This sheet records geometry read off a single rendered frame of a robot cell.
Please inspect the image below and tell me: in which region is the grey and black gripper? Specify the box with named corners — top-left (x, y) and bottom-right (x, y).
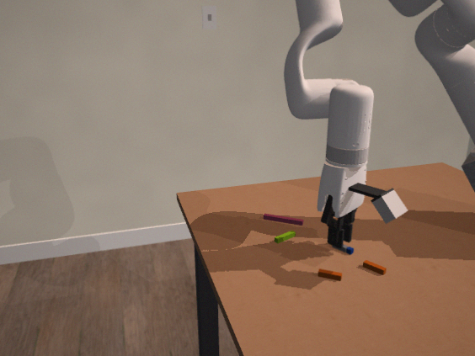
top-left (318, 158), bottom-right (367, 248)

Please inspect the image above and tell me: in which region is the orange rod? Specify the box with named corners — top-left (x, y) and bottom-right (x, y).
top-left (318, 269), bottom-right (342, 281)
top-left (363, 260), bottom-right (387, 275)

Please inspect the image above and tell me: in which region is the grey rod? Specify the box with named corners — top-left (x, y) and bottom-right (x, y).
top-left (332, 244), bottom-right (348, 252)

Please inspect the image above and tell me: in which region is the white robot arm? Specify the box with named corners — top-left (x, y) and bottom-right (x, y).
top-left (284, 0), bottom-right (475, 224)

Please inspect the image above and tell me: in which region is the dark pink rod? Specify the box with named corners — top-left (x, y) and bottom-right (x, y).
top-left (264, 214), bottom-right (303, 226)

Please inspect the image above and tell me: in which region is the lime green rod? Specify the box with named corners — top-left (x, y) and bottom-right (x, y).
top-left (275, 231), bottom-right (296, 243)

